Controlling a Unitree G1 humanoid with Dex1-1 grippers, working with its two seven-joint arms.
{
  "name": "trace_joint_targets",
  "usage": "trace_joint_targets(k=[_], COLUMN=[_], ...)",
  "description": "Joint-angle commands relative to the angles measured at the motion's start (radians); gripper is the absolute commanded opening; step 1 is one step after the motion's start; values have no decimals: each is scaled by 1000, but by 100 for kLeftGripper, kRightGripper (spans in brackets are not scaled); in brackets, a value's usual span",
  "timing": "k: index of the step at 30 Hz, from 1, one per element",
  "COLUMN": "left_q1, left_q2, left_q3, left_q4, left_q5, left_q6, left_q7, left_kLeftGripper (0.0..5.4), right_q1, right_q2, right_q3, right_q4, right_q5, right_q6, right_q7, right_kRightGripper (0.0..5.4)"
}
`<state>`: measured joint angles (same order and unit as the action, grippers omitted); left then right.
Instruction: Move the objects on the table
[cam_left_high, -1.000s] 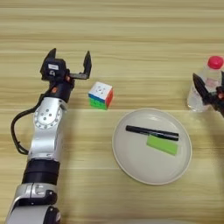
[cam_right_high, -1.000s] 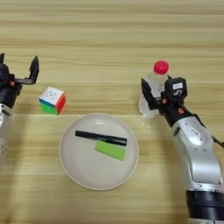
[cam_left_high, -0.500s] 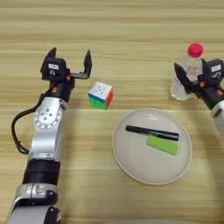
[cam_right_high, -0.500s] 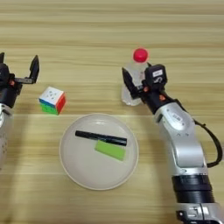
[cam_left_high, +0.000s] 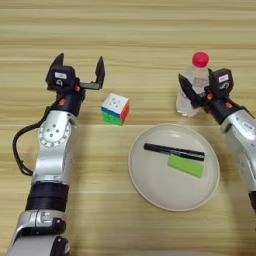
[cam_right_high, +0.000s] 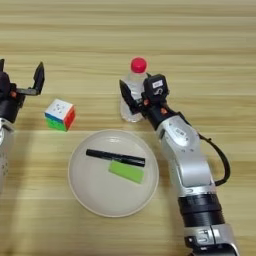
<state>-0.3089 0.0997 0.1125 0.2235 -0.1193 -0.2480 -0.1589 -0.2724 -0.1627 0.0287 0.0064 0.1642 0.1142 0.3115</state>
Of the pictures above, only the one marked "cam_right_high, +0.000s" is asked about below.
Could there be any clear bottle with red cap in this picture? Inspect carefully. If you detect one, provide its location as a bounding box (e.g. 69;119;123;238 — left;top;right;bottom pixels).
119;57;149;124

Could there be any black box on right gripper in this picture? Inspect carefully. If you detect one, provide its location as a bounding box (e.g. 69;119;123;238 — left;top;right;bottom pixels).
142;73;170;103

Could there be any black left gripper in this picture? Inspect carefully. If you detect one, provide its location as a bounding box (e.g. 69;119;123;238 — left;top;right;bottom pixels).
0;58;46;124

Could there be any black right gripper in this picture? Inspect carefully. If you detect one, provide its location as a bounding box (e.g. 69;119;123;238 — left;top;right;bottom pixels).
118;72;183;131

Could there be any black marker pen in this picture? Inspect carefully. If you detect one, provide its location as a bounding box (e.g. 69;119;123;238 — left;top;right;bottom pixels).
85;148;147;168

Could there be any colourful puzzle cube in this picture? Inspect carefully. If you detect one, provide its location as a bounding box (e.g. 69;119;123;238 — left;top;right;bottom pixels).
44;98;77;133

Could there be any round beige plate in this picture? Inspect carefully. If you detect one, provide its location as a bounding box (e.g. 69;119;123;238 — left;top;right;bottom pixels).
67;129;160;218

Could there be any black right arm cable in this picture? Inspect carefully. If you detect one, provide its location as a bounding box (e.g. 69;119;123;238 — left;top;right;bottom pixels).
198;133;232;187

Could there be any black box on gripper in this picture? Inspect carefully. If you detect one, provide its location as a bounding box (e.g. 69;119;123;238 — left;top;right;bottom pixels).
0;70;12;96
142;73;170;103

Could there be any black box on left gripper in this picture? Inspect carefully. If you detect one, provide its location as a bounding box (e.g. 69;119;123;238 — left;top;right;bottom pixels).
0;70;12;96

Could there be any green rectangular block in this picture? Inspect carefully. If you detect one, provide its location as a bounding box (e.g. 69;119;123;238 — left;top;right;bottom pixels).
108;159;145;185

